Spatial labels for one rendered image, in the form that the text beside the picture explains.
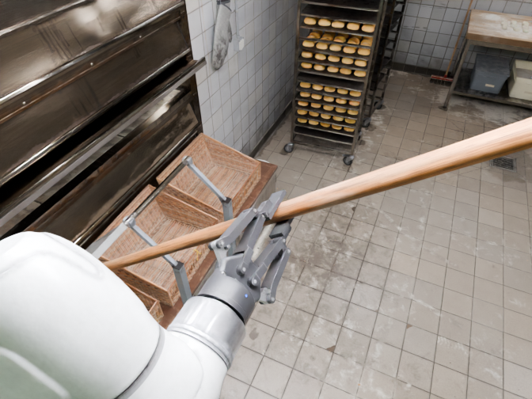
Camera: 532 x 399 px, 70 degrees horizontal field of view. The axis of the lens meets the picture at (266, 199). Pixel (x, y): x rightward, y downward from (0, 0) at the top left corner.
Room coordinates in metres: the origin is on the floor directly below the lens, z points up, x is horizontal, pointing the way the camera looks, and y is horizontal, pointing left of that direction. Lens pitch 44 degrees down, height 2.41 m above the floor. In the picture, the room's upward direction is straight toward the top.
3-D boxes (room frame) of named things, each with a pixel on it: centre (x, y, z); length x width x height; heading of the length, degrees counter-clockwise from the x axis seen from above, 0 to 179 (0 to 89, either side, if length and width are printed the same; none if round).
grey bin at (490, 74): (4.25, -2.62, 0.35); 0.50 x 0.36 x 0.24; 156
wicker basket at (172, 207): (1.40, 0.61, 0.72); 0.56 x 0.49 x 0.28; 157
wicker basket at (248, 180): (1.95, 0.36, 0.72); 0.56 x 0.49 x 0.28; 156
